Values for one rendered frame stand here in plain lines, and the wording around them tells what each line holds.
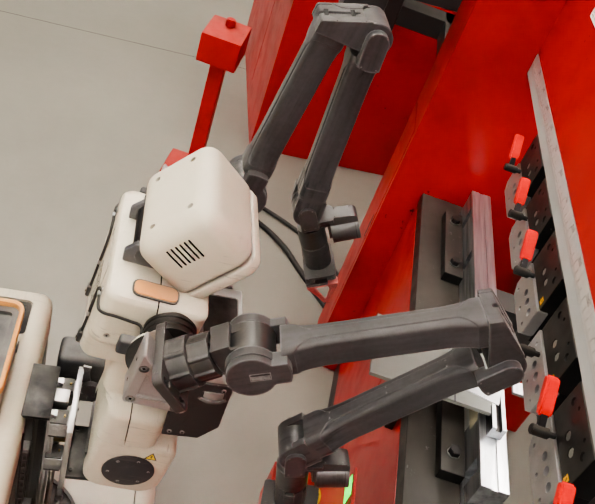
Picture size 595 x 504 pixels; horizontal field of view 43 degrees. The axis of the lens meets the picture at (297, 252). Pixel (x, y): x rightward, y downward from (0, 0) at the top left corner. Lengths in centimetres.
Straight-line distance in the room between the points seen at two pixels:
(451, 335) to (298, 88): 51
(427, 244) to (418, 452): 73
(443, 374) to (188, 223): 45
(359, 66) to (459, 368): 52
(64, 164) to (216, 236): 241
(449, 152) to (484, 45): 34
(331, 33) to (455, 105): 100
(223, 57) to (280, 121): 170
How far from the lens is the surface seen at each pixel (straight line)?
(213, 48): 304
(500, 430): 161
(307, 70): 132
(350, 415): 124
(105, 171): 351
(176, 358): 113
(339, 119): 137
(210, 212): 113
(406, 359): 160
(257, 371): 110
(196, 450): 254
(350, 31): 128
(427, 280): 204
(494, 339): 113
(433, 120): 225
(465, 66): 218
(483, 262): 204
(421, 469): 161
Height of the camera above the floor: 207
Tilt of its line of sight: 38 degrees down
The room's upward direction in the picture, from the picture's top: 21 degrees clockwise
